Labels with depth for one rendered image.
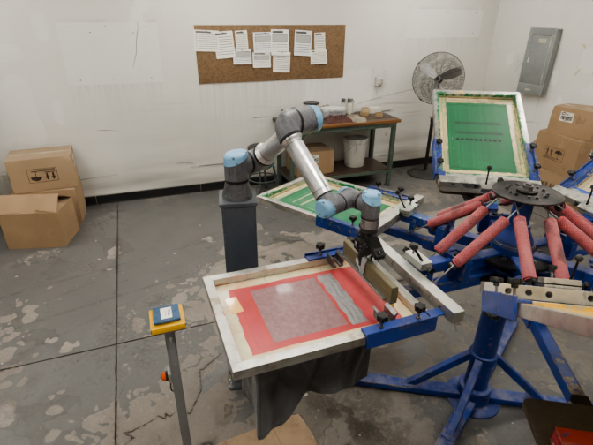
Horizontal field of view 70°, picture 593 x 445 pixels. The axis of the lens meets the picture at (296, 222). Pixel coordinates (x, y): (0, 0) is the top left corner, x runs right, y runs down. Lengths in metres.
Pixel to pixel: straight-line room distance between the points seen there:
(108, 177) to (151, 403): 3.22
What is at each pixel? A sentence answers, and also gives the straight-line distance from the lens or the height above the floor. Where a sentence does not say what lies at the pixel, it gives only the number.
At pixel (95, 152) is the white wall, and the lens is 5.30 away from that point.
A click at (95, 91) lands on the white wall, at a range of 5.16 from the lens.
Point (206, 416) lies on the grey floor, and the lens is 2.64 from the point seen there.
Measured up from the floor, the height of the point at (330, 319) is 0.96.
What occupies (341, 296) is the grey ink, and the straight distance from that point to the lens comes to 1.81.
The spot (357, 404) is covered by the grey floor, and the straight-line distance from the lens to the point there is 2.68.
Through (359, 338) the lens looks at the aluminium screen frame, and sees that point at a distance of 1.57.
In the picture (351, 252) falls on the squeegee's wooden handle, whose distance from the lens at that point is 1.87.
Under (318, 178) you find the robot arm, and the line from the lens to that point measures 1.64.
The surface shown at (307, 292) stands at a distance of 1.82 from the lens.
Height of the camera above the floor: 2.02
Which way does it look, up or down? 26 degrees down
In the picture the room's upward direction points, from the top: 1 degrees clockwise
